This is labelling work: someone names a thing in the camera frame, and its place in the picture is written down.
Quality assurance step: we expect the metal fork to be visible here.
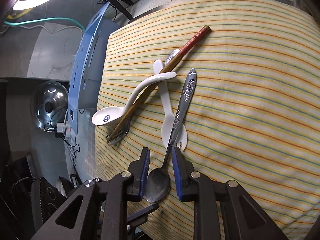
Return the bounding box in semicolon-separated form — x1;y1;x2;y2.
106;49;181;145

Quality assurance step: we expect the white ceramic spoon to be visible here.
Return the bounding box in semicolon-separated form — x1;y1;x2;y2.
91;72;177;126

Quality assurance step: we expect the white cable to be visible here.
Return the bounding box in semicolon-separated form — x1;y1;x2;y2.
0;22;84;55

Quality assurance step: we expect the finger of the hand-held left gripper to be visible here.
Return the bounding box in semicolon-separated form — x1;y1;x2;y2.
127;203;160;230

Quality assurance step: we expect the blue plastic drain basket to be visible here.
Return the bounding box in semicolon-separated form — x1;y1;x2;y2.
68;1;120;135

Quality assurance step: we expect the yellow striped cloth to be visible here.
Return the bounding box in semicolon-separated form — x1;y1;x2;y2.
94;0;320;234

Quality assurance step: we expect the yellow hose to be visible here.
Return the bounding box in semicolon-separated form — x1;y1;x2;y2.
7;7;33;20

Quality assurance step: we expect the red brown chopstick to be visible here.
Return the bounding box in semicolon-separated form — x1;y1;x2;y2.
107;25;212;145

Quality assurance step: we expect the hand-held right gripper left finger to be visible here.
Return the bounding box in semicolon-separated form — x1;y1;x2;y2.
30;147;151;240

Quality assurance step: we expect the white plastic spork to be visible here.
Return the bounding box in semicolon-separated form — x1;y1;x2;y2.
153;59;187;152

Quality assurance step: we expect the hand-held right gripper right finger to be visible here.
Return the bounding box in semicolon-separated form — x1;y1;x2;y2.
172;147;290;240

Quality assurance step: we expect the metal spoon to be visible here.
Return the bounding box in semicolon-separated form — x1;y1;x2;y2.
145;68;197;202

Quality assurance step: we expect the green hose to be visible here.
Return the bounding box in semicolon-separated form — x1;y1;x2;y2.
4;17;87;30

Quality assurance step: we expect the steel pot lid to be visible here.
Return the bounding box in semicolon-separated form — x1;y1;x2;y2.
31;81;69;132

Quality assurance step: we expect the white power strip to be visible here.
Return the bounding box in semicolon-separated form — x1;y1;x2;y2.
55;122;73;138

